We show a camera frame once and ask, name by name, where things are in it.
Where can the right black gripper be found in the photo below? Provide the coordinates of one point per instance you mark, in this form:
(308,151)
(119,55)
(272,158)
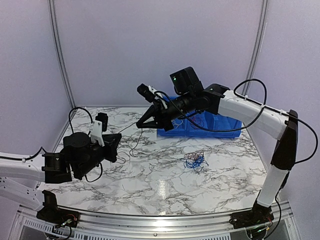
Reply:
(154,110)

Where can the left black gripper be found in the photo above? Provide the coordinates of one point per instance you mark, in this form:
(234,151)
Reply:
(111,145)

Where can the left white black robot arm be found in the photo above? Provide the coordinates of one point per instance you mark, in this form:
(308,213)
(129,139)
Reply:
(49,168)

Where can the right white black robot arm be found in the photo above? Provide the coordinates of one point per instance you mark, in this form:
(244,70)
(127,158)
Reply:
(220,100)

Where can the left blue storage bin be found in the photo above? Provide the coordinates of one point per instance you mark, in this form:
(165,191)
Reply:
(179,129)

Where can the right blue storage bin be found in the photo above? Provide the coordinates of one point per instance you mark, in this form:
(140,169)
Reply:
(219,122)

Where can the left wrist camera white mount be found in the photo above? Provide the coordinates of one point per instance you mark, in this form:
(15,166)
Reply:
(99,126)

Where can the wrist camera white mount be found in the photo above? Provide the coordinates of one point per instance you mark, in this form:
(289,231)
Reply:
(150,94)
(99,126)

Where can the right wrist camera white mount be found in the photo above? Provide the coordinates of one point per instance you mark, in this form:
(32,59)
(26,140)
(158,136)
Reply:
(150,94)

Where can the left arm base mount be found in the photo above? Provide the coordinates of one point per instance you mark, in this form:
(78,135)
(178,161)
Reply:
(59,216)

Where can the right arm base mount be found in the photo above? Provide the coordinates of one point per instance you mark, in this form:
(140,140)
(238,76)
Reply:
(249,218)

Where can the left aluminium corner post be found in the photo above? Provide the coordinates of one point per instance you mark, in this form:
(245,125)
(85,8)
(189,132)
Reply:
(59,52)

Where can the aluminium corner post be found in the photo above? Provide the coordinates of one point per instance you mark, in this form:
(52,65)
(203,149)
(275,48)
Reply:
(259,38)
(59,52)

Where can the right aluminium corner post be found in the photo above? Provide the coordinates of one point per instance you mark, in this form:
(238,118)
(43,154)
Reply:
(259,38)

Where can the aluminium front rail frame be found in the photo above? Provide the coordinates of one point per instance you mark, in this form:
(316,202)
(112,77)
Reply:
(108,226)

